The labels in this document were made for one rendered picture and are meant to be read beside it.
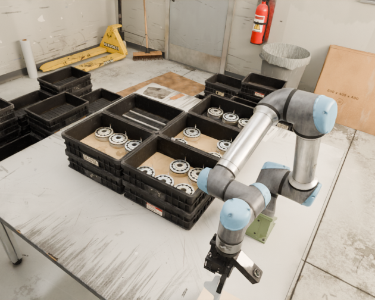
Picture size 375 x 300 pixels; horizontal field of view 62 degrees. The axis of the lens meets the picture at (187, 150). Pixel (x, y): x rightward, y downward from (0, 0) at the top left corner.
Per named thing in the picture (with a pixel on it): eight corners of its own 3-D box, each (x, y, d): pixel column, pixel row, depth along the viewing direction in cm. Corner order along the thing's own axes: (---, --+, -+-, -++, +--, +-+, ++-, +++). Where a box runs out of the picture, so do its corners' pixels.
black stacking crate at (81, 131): (156, 151, 172) (156, 134, 165) (120, 181, 151) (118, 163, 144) (103, 128, 187) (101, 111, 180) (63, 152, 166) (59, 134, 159)
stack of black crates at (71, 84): (77, 105, 339) (70, 65, 312) (97, 113, 327) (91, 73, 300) (46, 120, 311) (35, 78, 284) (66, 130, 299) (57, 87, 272)
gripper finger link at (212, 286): (200, 295, 97) (210, 268, 97) (217, 305, 95) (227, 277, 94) (197, 299, 94) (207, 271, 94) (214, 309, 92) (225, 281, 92)
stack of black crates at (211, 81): (244, 109, 354) (250, 82, 334) (233, 121, 333) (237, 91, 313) (213, 99, 370) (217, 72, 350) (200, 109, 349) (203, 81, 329)
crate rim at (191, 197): (224, 165, 151) (224, 161, 149) (192, 202, 130) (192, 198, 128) (156, 137, 166) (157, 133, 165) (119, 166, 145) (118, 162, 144)
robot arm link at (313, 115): (289, 182, 145) (299, 81, 107) (321, 195, 137) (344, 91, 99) (277, 200, 139) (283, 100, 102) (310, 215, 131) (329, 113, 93)
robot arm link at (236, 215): (259, 205, 81) (241, 224, 76) (250, 232, 88) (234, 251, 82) (233, 190, 85) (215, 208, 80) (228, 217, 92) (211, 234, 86)
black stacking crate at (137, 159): (221, 180, 156) (224, 162, 149) (190, 217, 135) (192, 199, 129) (156, 152, 172) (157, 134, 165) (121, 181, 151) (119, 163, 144)
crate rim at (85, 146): (156, 137, 166) (156, 133, 165) (119, 166, 145) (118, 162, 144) (101, 113, 182) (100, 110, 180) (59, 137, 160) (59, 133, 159)
